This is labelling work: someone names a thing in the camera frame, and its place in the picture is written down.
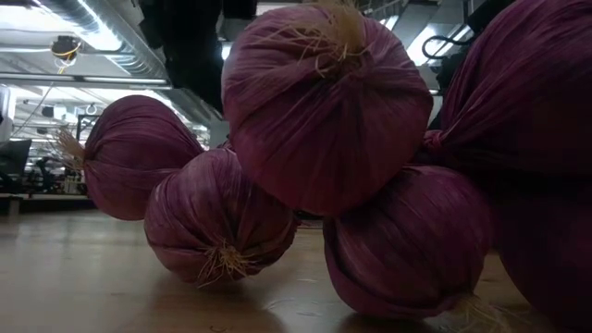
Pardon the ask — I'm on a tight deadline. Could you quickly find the black computer monitor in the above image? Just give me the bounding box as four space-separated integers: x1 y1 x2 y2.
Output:
0 138 32 186

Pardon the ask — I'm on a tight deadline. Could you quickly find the black metal rack frame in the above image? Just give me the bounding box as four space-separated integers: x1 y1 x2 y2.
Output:
75 113 102 142

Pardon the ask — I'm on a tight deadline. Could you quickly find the black ceiling cable reel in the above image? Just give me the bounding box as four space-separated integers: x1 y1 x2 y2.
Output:
49 35 83 75

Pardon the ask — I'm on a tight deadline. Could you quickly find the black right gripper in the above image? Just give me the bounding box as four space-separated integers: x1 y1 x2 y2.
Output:
427 109 445 131

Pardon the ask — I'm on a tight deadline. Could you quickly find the long silver spiral duct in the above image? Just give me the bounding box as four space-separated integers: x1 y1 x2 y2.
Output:
36 0 170 82

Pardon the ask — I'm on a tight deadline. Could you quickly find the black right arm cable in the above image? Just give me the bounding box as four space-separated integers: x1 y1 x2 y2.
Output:
421 34 478 61

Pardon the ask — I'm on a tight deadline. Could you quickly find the black aluminium table frame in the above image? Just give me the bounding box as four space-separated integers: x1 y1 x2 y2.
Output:
0 192 96 216

